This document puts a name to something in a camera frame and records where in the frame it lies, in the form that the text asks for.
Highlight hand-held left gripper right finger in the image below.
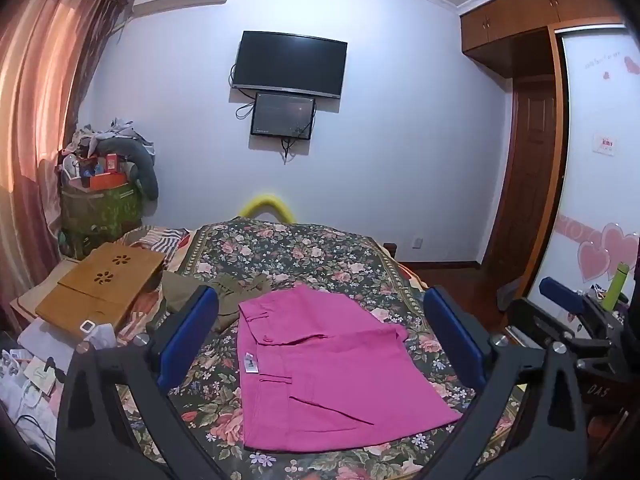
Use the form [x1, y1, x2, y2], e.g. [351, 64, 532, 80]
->
[422, 285, 588, 480]

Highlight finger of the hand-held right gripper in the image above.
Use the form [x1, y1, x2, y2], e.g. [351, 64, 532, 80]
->
[505, 297, 577, 356]
[539, 276, 601, 321]

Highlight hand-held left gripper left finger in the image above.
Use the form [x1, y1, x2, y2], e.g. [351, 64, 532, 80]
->
[56, 285, 236, 480]

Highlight pink pants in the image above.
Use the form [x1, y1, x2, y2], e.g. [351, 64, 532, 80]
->
[235, 282, 463, 453]

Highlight grey bag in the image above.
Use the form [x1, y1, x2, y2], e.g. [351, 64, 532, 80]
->
[497, 280, 526, 313]

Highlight olive green garment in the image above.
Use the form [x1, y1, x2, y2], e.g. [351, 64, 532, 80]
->
[162, 272, 273, 333]

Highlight green bottle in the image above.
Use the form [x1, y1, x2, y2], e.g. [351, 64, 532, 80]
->
[604, 261, 632, 311]

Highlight white cloth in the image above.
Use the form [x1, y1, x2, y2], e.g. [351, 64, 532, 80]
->
[87, 322, 118, 351]

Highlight red striped cloth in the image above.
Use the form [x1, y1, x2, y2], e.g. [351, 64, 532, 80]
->
[132, 225, 193, 271]

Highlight wooden lap table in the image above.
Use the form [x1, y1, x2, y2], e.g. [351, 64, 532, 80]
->
[35, 242, 167, 333]

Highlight white heart-print wardrobe door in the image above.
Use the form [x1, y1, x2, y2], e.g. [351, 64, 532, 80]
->
[527, 25, 640, 311]

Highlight brown wooden door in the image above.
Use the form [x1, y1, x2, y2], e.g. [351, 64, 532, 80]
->
[482, 77, 558, 273]

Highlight dark floral blanket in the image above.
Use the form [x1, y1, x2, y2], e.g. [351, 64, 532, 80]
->
[115, 217, 531, 480]

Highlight green storage box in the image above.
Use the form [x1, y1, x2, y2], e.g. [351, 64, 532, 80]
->
[60, 180, 143, 261]

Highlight yellow foam tube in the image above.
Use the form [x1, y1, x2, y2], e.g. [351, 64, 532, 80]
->
[239, 192, 295, 223]

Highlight pile of clothes on box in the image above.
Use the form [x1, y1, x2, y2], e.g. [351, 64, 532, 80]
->
[97, 137, 160, 201]

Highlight orange box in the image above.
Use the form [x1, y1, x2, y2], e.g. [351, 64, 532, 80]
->
[89, 172, 126, 191]

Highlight pile of grey clothes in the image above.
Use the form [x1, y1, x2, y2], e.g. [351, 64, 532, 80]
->
[62, 119, 151, 161]

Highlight wooden overhead cabinet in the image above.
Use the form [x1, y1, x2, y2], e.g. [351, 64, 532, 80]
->
[460, 0, 626, 78]

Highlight pink curtain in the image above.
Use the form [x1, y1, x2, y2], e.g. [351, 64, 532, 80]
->
[0, 0, 133, 321]

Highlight small black wall monitor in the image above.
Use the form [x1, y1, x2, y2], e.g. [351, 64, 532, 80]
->
[250, 91, 317, 140]

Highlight black wall television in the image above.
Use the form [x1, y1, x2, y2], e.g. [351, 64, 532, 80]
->
[231, 30, 348, 100]

